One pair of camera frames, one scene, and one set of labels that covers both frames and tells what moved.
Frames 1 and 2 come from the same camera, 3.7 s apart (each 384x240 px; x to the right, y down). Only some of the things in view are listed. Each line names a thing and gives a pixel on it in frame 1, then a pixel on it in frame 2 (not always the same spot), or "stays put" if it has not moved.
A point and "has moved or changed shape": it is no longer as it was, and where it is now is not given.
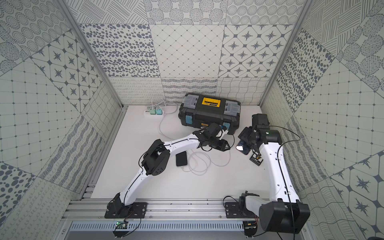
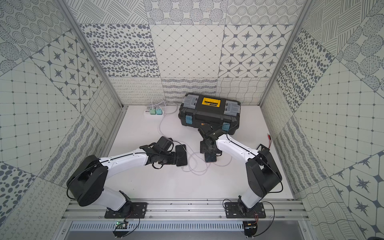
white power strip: [147, 113] stays put
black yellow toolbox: [201, 111] stays put
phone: [242, 147] has moved or changed shape
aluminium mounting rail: [89, 210] stays put
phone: [181, 159] stays put
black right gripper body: [247, 136] -> [205, 147]
